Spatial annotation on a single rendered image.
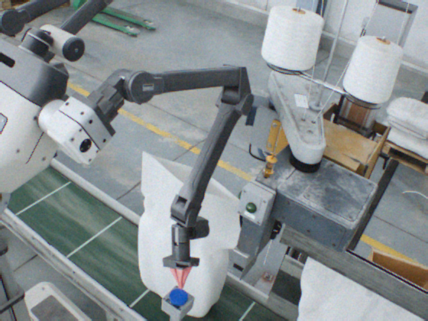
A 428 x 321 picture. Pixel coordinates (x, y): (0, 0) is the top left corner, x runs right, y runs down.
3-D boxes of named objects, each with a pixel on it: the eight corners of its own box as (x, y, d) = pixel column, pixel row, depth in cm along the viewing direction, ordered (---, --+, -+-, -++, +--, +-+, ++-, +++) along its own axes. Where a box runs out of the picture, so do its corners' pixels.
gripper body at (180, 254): (173, 259, 133) (172, 237, 133) (200, 263, 129) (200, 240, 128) (161, 264, 127) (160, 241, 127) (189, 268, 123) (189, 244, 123)
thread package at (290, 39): (250, 59, 124) (261, 5, 114) (274, 48, 136) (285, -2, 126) (299, 79, 117) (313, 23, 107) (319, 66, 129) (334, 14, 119)
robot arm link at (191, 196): (222, 84, 131) (247, 89, 123) (231, 92, 135) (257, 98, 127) (163, 210, 128) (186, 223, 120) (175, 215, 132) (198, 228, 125)
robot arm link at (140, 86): (232, 59, 131) (257, 63, 124) (230, 102, 135) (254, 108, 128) (108, 68, 101) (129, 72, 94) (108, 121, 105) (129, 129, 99)
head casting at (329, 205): (234, 247, 124) (254, 169, 107) (272, 205, 142) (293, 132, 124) (322, 297, 113) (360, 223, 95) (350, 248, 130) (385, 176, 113)
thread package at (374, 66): (333, 91, 114) (350, 35, 104) (348, 77, 124) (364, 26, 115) (382, 111, 108) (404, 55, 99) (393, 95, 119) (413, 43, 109)
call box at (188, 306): (160, 309, 135) (161, 299, 131) (175, 294, 140) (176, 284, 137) (179, 322, 132) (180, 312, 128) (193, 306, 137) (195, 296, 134)
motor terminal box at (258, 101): (242, 131, 153) (247, 104, 146) (244, 118, 161) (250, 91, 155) (264, 136, 153) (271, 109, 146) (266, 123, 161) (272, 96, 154)
